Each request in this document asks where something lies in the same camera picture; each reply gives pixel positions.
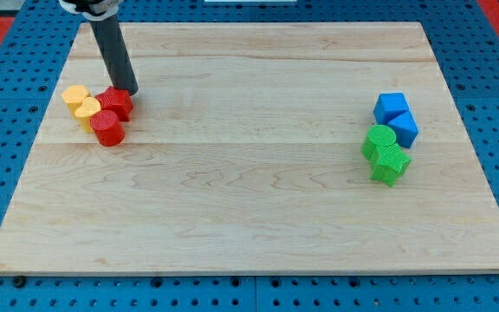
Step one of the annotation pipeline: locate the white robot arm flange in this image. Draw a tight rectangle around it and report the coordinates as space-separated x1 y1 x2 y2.
58 0 124 22

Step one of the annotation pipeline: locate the blue triangle block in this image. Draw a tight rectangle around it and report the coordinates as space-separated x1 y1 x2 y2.
387 111 418 149

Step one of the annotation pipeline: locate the yellow hexagon block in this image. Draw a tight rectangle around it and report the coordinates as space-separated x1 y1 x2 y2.
61 85 90 116

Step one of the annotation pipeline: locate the light wooden board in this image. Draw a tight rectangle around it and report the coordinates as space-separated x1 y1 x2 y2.
0 23 499 276

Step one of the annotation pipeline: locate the green cylinder block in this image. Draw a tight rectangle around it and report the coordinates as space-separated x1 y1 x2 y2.
360 125 397 159

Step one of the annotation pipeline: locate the green star block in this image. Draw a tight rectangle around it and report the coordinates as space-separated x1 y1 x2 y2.
369 143 412 187

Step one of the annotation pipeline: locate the red star block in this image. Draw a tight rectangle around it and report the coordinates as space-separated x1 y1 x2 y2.
95 86 133 121

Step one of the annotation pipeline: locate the red cylinder block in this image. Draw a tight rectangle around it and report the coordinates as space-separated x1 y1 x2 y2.
90 110 126 146

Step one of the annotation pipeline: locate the blue cube block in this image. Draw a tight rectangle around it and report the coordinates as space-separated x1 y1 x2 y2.
373 93 409 125

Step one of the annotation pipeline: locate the yellow heart block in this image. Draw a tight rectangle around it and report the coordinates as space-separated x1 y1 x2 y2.
74 96 101 133

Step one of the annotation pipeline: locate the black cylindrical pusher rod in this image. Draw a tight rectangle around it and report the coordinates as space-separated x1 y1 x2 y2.
90 15 139 95

